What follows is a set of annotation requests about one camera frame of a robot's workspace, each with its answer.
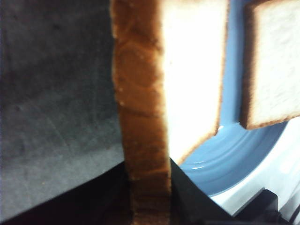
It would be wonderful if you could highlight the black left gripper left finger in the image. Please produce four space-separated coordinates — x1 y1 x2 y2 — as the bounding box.
3 163 132 225

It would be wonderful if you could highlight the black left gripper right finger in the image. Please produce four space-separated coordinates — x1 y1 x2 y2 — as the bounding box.
170 160 234 225

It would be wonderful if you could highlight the white bread slice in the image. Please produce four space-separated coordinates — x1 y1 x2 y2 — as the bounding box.
110 0 230 225
240 0 300 130

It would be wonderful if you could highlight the blue round plate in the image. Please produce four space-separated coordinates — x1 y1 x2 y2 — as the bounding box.
180 0 290 196

